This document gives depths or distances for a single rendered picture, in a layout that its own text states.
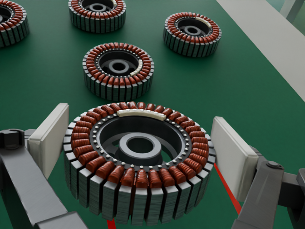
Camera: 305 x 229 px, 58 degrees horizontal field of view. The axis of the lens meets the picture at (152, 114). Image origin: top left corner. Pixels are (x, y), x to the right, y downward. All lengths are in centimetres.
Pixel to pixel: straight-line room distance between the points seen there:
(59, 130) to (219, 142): 11
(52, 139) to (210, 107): 32
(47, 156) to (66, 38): 41
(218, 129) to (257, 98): 30
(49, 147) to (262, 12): 69
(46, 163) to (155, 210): 7
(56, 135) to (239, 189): 11
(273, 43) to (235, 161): 52
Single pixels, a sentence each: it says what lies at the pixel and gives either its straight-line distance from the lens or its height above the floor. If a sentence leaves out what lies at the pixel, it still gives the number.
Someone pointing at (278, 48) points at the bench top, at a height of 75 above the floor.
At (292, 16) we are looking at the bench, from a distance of 138.
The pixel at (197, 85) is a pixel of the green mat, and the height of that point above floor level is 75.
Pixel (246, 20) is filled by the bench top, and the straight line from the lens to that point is 72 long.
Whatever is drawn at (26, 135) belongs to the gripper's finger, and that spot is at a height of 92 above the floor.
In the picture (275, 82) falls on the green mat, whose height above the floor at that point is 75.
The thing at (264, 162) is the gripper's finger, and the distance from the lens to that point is 16.
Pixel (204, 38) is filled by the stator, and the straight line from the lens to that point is 53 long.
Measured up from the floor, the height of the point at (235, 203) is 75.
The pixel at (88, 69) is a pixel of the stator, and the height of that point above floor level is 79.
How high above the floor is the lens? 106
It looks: 48 degrees down
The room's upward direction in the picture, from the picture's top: 11 degrees clockwise
